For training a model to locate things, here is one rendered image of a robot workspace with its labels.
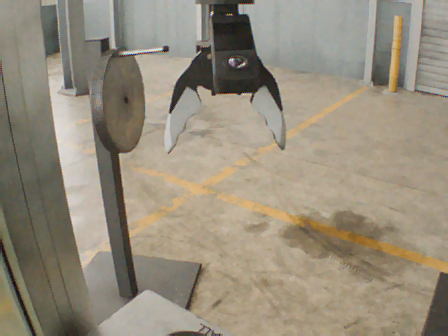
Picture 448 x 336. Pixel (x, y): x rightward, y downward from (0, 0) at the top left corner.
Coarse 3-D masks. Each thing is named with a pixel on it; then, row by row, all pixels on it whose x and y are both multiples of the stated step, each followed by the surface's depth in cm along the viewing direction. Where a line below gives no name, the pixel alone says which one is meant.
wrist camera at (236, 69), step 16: (224, 16) 43; (240, 16) 43; (224, 32) 41; (240, 32) 41; (224, 48) 40; (240, 48) 40; (224, 64) 38; (240, 64) 38; (256, 64) 38; (224, 80) 37; (240, 80) 38; (256, 80) 38
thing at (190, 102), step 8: (184, 96) 47; (192, 96) 47; (176, 104) 47; (184, 104) 47; (192, 104) 47; (200, 104) 47; (176, 112) 48; (184, 112) 48; (192, 112) 48; (168, 120) 48; (176, 120) 48; (184, 120) 48; (168, 128) 48; (176, 128) 48; (184, 128) 48; (168, 136) 49; (176, 136) 49; (168, 144) 50; (168, 152) 50
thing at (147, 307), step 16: (128, 304) 28; (144, 304) 28; (160, 304) 28; (176, 304) 28; (112, 320) 26; (128, 320) 27; (144, 320) 27; (160, 320) 27; (176, 320) 27; (192, 320) 27
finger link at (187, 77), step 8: (192, 64) 45; (184, 72) 46; (192, 72) 46; (176, 80) 46; (184, 80) 46; (192, 80) 46; (176, 88) 46; (184, 88) 46; (192, 88) 47; (176, 96) 47; (168, 112) 47
